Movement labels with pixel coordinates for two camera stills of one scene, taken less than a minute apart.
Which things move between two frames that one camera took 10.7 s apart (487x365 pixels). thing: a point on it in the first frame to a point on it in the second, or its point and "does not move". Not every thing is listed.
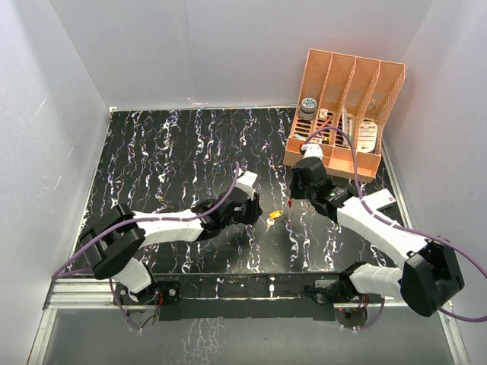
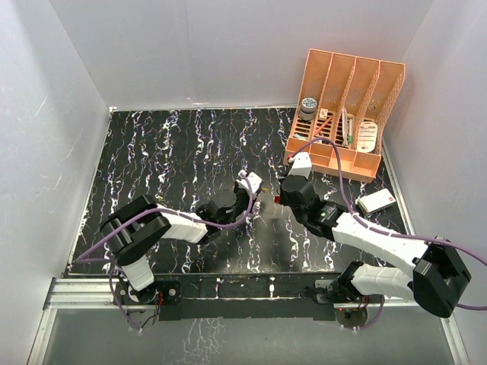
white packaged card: x=367 y=137 does not move
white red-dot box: x=379 y=199 does not move
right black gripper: x=294 y=192 to x=283 y=200
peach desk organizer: x=352 y=93 does not move
